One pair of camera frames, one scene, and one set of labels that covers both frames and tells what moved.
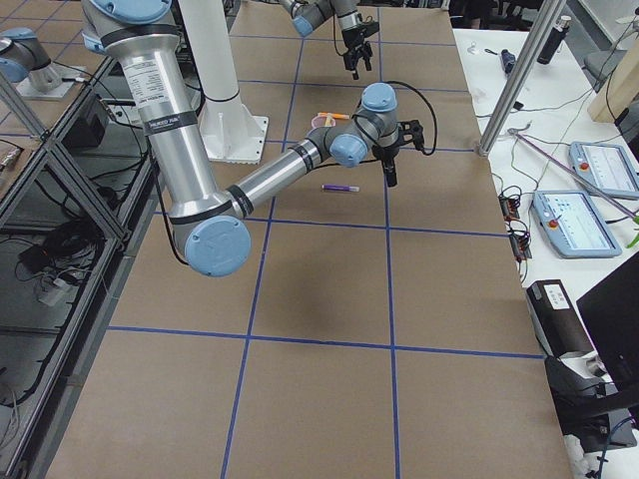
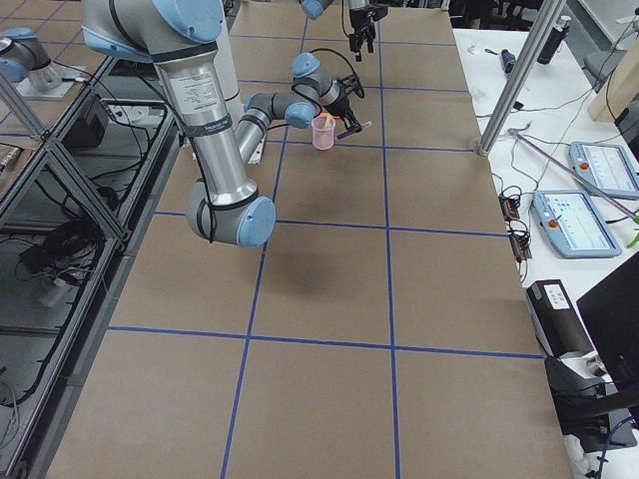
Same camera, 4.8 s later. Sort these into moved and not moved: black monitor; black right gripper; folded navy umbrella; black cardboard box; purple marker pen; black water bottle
Moved: black right gripper; purple marker pen
Not moved: black cardboard box; black monitor; folded navy umbrella; black water bottle
